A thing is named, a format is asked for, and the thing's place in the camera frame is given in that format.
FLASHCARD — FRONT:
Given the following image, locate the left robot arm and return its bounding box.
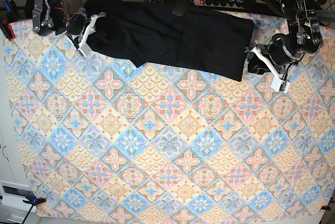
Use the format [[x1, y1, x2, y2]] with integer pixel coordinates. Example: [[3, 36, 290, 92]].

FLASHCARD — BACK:
[[245, 0, 323, 93]]

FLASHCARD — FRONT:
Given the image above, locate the black T-shirt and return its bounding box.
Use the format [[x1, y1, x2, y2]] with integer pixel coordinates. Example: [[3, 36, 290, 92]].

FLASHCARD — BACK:
[[84, 0, 254, 81]]

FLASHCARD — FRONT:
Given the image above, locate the white cabinet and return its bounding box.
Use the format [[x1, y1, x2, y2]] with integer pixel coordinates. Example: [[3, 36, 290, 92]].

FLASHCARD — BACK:
[[0, 38, 35, 224]]

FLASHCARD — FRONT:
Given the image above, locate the black power strip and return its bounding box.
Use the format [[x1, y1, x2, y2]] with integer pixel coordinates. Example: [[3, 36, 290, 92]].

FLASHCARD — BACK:
[[193, 0, 244, 9]]

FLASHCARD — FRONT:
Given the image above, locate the red clamp top left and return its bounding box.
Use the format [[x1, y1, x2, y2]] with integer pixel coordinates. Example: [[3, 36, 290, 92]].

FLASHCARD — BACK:
[[0, 18, 15, 41]]

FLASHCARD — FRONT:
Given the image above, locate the orange clamp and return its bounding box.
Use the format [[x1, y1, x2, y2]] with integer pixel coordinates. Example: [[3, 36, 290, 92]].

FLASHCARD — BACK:
[[321, 205, 331, 211], [23, 196, 47, 206]]

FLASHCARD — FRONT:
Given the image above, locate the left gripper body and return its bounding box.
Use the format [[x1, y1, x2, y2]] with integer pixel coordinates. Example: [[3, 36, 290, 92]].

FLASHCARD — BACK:
[[256, 42, 291, 74]]

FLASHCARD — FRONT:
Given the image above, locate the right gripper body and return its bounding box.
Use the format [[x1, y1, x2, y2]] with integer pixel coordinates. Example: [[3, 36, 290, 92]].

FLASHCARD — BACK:
[[56, 9, 90, 36]]

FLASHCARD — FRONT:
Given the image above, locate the patterned tablecloth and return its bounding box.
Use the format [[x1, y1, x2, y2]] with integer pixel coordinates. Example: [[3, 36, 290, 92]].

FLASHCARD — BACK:
[[4, 20, 334, 223]]

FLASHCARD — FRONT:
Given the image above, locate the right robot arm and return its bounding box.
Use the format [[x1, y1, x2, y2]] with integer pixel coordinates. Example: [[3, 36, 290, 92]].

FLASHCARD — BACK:
[[31, 0, 106, 57]]

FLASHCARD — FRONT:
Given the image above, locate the black mesh strap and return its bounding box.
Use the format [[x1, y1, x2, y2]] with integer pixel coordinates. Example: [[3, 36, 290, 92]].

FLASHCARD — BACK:
[[171, 0, 196, 17]]

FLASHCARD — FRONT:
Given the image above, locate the orange clamp bottom right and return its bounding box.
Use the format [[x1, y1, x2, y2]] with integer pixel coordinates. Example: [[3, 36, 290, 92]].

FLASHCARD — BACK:
[[321, 205, 331, 211]]

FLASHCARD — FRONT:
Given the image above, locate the orange clamp bottom left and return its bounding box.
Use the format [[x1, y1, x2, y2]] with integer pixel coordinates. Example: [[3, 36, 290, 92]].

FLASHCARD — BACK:
[[23, 196, 47, 206]]

